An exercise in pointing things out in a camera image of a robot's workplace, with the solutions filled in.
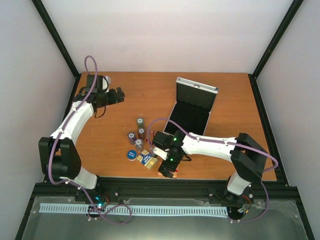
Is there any grey poker chip stack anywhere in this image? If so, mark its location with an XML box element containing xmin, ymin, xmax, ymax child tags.
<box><xmin>134</xmin><ymin>138</ymin><xmax>144</xmax><ymax>152</ymax></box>

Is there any green poker chip stack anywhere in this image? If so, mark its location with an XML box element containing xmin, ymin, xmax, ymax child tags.
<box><xmin>136</xmin><ymin>117</ymin><xmax>145</xmax><ymax>129</ymax></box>

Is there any red playing card deck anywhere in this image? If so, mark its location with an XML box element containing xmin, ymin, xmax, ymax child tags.
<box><xmin>157</xmin><ymin>171</ymin><xmax>178</xmax><ymax>179</ymax></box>

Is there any brown poker chip stack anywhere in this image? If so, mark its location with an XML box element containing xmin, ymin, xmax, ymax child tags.
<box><xmin>138</xmin><ymin>127</ymin><xmax>146</xmax><ymax>140</ymax></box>

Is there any light blue cable duct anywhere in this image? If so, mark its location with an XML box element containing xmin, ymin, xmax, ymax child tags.
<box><xmin>38</xmin><ymin>203</ymin><xmax>228</xmax><ymax>218</ymax></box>

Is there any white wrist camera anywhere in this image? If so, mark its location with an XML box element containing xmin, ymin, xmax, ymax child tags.
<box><xmin>152</xmin><ymin>146</ymin><xmax>168</xmax><ymax>160</ymax></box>
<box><xmin>102</xmin><ymin>75</ymin><xmax>111</xmax><ymax>92</ymax></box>

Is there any blue playing card deck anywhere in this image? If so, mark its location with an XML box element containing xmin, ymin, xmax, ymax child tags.
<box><xmin>136</xmin><ymin>149</ymin><xmax>158</xmax><ymax>170</ymax></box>

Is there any aluminium poker case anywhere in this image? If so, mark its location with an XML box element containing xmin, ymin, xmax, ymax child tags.
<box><xmin>168</xmin><ymin>77</ymin><xmax>219</xmax><ymax>135</ymax></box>

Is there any blue dealer button stack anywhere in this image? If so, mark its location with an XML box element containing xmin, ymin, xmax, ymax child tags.
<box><xmin>127</xmin><ymin>149</ymin><xmax>138</xmax><ymax>162</ymax></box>

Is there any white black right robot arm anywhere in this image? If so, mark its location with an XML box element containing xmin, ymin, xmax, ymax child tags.
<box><xmin>151</xmin><ymin>130</ymin><xmax>267</xmax><ymax>204</ymax></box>

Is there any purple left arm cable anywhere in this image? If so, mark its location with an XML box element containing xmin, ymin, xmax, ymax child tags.
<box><xmin>47</xmin><ymin>55</ymin><xmax>133</xmax><ymax>225</ymax></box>

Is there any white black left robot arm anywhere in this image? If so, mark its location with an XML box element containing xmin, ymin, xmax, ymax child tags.
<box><xmin>38</xmin><ymin>74</ymin><xmax>125</xmax><ymax>202</ymax></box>

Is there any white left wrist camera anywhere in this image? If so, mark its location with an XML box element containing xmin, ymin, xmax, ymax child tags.
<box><xmin>102</xmin><ymin>75</ymin><xmax>111</xmax><ymax>92</ymax></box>

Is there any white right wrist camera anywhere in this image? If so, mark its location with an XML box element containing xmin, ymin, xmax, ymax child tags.
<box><xmin>152</xmin><ymin>146</ymin><xmax>168</xmax><ymax>160</ymax></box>

